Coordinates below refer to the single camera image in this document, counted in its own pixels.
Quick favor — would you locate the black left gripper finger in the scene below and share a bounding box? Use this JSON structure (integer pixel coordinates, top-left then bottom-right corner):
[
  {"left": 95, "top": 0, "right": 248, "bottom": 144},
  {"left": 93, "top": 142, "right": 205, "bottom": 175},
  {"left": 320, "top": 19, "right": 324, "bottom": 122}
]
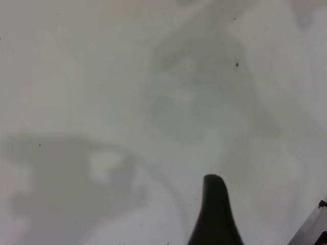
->
[{"left": 187, "top": 174, "right": 245, "bottom": 245}]

